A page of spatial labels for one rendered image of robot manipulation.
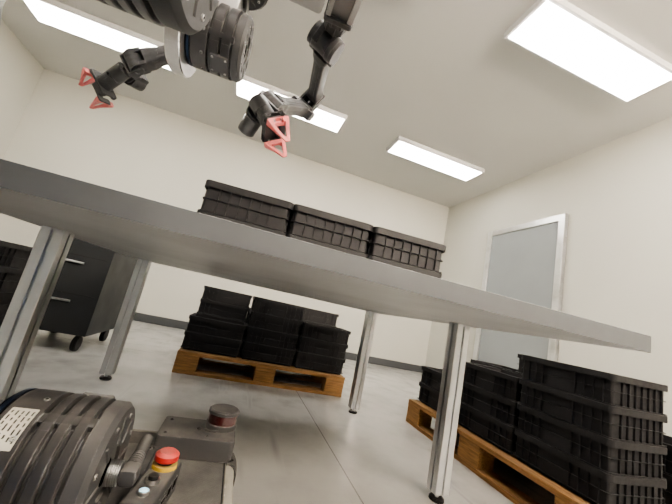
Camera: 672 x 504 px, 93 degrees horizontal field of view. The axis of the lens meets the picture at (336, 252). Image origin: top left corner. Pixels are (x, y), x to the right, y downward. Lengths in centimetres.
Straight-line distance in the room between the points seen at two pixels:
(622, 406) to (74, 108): 570
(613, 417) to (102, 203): 161
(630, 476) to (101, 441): 158
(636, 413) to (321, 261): 137
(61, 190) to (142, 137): 455
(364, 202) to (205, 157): 240
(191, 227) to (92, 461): 31
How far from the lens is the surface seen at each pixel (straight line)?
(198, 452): 83
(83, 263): 267
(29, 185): 63
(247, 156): 494
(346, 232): 114
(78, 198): 60
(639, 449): 170
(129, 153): 509
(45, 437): 51
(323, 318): 295
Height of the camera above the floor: 59
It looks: 11 degrees up
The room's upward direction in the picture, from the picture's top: 12 degrees clockwise
